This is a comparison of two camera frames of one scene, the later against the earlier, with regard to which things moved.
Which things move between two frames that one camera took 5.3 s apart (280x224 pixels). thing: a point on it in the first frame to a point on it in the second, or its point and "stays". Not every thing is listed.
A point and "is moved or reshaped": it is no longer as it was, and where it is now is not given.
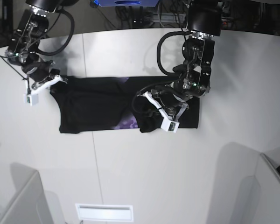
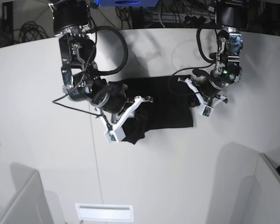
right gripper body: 42,74 to 111,103
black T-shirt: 89,103 is moved or reshaped
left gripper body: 168,101 to 208,94
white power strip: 170,17 stays
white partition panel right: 263,198 stays
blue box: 126,3 stays
